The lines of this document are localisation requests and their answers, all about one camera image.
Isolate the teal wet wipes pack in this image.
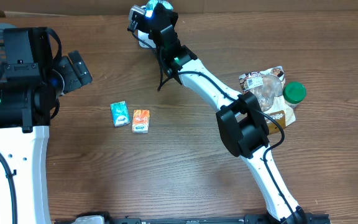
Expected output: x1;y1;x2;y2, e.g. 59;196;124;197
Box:
145;0;174;13

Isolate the green blue tissue packet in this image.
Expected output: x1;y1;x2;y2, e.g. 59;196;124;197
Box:
111;101;131;127

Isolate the orange tissue packet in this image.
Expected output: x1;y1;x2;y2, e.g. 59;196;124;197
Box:
132;110;150;134

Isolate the brown bread snack bag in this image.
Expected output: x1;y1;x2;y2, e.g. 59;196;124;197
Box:
239;66;296;129

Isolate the green lid white jar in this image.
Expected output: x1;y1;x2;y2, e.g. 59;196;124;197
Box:
283;82;307;108

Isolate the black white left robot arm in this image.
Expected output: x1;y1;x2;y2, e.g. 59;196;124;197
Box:
0;27;92;223

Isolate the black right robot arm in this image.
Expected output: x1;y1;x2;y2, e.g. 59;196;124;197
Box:
131;2;307;223

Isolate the white barcode scanner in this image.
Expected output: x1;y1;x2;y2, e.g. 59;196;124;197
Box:
137;30;156;49

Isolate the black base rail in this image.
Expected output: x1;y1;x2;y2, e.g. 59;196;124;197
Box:
53;212;331;224

